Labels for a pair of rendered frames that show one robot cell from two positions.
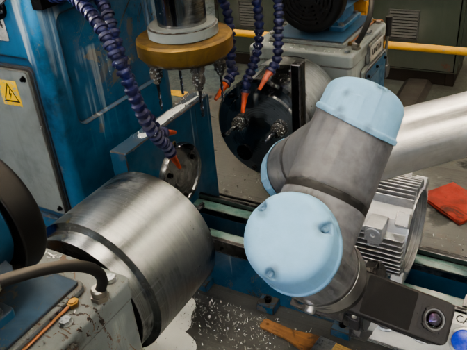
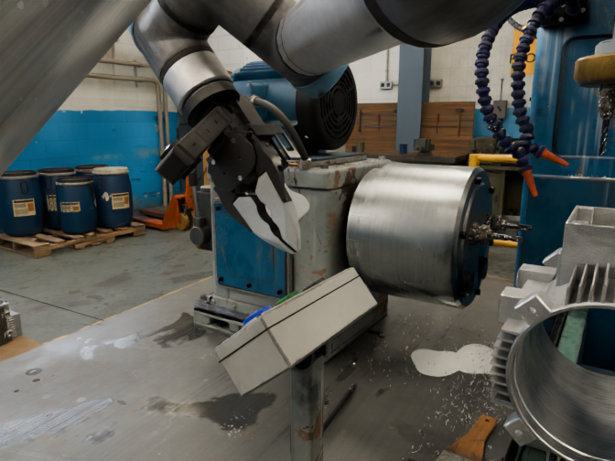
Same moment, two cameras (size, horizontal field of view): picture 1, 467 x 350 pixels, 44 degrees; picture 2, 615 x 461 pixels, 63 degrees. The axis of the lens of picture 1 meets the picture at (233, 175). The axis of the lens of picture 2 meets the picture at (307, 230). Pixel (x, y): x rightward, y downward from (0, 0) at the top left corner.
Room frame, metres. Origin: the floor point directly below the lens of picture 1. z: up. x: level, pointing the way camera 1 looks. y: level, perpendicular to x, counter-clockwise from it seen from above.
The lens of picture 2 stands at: (0.55, -0.71, 1.25)
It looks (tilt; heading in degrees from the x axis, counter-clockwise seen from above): 13 degrees down; 90
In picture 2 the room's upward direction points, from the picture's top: straight up
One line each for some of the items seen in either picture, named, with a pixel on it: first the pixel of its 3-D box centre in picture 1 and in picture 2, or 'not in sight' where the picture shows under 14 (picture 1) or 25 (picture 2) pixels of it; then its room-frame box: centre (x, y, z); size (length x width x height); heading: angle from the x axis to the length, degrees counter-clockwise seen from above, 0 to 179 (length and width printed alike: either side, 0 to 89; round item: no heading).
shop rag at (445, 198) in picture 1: (456, 201); not in sight; (1.17, -0.55, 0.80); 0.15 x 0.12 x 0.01; 22
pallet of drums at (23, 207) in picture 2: not in sight; (70, 205); (-1.91, 4.38, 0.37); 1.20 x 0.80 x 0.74; 55
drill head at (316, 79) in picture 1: (284, 110); not in sight; (1.30, -0.14, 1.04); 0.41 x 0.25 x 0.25; 148
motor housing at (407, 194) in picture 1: (361, 218); (607, 348); (0.86, -0.23, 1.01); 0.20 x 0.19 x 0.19; 58
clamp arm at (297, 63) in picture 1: (299, 120); not in sight; (1.07, -0.15, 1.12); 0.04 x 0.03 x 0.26; 58
